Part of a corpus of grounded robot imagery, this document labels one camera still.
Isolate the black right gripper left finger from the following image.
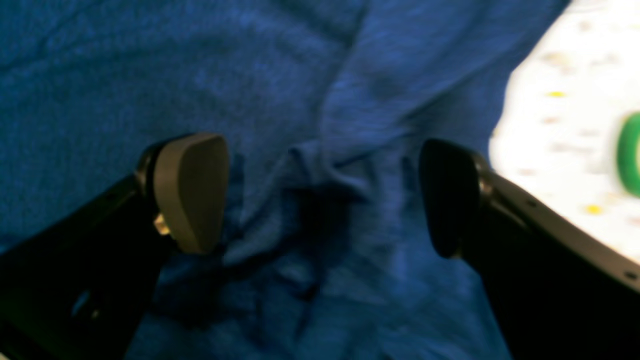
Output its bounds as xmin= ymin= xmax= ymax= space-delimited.
xmin=0 ymin=132 xmax=229 ymax=360

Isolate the green round object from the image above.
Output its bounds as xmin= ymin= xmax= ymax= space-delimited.
xmin=615 ymin=112 xmax=640 ymax=198

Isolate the terrazzo patterned tablecloth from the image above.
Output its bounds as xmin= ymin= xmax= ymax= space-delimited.
xmin=489 ymin=0 xmax=640 ymax=262

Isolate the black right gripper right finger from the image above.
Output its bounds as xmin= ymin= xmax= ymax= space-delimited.
xmin=419 ymin=139 xmax=640 ymax=360

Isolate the dark blue t-shirt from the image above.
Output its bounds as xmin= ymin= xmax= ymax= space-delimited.
xmin=0 ymin=0 xmax=569 ymax=360

